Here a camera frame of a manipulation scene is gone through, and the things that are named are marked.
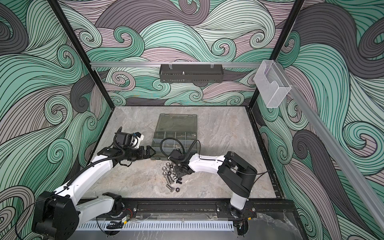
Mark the white slotted cable duct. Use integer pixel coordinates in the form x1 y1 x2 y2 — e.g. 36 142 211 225
77 221 235 232

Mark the aluminium wall rail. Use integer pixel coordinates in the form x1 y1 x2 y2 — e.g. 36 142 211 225
276 63 384 230
90 61 261 69

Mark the clear plastic wall holder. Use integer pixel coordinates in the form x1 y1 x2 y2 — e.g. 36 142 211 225
254 60 292 108

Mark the black wall tray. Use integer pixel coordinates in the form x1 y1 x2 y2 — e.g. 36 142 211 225
159 65 224 83

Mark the aluminium wall rail right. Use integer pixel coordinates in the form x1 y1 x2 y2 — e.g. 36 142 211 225
276 63 384 230

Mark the grey plastic organizer box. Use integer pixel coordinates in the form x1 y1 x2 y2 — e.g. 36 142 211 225
151 114 198 161

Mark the aluminium wall rail back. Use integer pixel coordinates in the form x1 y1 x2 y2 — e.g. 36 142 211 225
90 61 261 69

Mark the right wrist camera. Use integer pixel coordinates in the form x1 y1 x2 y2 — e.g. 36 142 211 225
168 149 184 163

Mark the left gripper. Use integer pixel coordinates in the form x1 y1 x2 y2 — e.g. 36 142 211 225
124 145 157 161

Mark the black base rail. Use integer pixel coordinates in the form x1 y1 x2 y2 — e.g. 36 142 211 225
80 197 298 220

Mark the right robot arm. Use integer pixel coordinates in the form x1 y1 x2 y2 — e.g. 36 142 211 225
168 150 258 218

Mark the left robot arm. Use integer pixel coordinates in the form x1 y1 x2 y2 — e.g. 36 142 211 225
32 146 156 240

